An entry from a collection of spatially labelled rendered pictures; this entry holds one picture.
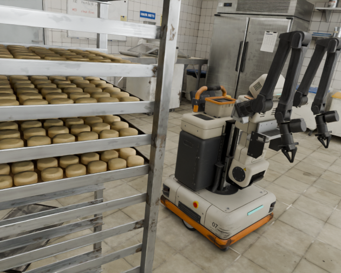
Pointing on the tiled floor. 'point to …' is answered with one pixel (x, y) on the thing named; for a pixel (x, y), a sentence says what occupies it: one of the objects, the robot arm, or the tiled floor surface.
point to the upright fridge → (249, 40)
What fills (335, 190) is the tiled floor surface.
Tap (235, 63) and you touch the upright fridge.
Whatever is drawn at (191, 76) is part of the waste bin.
